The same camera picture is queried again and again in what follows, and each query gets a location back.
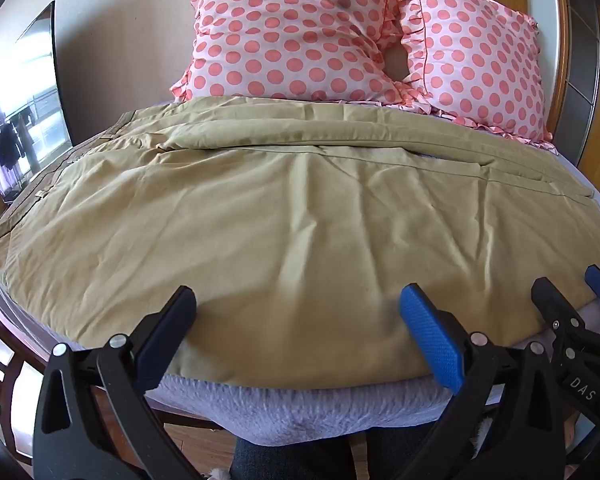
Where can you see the wall-mounted flat screen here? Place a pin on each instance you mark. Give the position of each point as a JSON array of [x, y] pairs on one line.
[[25, 115]]

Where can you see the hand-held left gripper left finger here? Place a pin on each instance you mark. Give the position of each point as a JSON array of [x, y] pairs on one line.
[[166, 336]]

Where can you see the bed with white mattress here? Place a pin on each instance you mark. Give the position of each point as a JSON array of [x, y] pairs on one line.
[[290, 410]]

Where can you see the wooden headboard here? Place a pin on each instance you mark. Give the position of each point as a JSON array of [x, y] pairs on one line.
[[580, 60]]

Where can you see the olive green blanket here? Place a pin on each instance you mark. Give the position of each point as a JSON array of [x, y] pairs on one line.
[[260, 240]]

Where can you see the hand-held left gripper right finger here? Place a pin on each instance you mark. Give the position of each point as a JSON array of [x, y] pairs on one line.
[[431, 336]]

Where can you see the pink polka dot pillow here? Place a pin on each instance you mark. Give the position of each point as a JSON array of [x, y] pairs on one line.
[[480, 60], [285, 35]]

